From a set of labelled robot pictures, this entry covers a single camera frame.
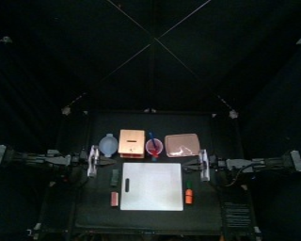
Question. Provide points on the pink toy block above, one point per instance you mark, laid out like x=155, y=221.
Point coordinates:
x=115, y=199

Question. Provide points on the dark green toy block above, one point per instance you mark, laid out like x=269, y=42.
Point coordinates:
x=115, y=177

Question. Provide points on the white text label sticker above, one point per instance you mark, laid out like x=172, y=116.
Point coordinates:
x=236, y=215

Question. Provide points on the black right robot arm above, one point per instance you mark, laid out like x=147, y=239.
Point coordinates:
x=257, y=163

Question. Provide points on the blue toy utensil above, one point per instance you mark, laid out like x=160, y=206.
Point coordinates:
x=152, y=138

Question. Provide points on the white cutting board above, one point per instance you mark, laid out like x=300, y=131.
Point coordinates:
x=152, y=186

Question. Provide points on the pink translucent cup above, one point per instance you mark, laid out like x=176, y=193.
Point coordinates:
x=153, y=146

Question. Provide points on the light blue plastic bowl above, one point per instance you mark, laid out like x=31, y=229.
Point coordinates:
x=108, y=145

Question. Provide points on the red toy knife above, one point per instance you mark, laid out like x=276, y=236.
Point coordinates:
x=155, y=153

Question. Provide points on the pink square plastic container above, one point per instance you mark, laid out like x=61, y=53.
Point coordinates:
x=181, y=145

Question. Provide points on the wooden box with slot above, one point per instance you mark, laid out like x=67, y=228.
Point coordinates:
x=132, y=143

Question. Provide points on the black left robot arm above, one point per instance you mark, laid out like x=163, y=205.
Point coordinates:
x=36, y=158

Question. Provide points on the orange toy carrot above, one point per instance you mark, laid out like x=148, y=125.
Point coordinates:
x=189, y=194

